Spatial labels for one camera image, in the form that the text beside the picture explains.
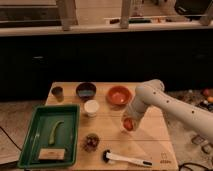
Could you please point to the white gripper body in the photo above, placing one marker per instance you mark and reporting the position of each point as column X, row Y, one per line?
column 135, row 110

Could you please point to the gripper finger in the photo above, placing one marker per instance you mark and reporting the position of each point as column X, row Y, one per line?
column 123, row 123
column 137, row 124

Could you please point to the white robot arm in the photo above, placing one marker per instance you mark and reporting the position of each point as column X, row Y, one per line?
column 151, row 93

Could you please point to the white paper cup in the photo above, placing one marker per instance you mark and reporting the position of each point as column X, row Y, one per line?
column 91, row 107

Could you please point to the small dark cup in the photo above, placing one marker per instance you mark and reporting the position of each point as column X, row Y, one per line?
column 57, row 92

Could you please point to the orange bowl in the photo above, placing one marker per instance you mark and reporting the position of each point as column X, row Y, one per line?
column 119, row 95

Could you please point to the dark blue bowl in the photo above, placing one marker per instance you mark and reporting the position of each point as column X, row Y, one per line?
column 86, row 90

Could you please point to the green plastic tray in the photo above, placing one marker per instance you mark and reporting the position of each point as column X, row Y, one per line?
column 41, row 123

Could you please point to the green cucumber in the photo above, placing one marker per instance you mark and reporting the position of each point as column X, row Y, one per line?
column 51, row 140

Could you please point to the wooden block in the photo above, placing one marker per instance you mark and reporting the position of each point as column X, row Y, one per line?
column 51, row 154

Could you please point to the wooden chair leg middle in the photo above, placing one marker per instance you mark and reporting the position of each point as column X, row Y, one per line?
column 125, row 12

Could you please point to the wooden chair leg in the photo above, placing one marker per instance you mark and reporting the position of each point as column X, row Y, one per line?
column 67, row 13
column 125, row 12

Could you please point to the wooden chair leg left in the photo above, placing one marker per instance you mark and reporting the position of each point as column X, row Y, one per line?
column 67, row 13

